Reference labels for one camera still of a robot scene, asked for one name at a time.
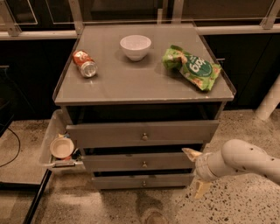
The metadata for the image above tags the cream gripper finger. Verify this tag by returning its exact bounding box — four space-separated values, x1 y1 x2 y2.
194 179 212 199
182 148 202 162

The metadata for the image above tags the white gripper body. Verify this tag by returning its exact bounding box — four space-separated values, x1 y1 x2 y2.
195 152 220 182

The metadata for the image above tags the grey drawer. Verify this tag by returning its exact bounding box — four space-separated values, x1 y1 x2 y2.
82 152 194 172
66 120 219 148
92 173 193 190

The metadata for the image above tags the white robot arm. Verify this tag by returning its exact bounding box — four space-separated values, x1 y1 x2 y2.
182 138 280 200

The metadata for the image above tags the grey top drawer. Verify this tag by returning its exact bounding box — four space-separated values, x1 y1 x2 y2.
66 120 219 148

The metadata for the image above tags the grey bottom drawer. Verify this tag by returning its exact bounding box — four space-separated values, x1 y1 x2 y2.
92 173 193 190

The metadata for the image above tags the grey drawer cabinet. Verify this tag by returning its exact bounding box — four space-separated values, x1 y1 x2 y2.
53 24 235 177

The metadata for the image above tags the green chip bag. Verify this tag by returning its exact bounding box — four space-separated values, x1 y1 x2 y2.
162 45 221 92

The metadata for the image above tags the white ceramic bowl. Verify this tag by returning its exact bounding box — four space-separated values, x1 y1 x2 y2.
120 35 151 61

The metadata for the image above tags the small white bowl in bin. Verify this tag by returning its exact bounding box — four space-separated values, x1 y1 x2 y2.
50 137 74 159

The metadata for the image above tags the orange soda can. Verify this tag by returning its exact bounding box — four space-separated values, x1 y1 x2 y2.
73 50 97 78

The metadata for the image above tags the black floor rail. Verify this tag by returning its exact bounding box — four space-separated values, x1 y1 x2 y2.
23 170 52 224

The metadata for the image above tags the black cable on floor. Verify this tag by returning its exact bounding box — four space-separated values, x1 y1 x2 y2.
0 123 22 169

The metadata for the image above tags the metal railing frame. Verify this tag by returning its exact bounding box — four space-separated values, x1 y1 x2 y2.
0 0 280 39

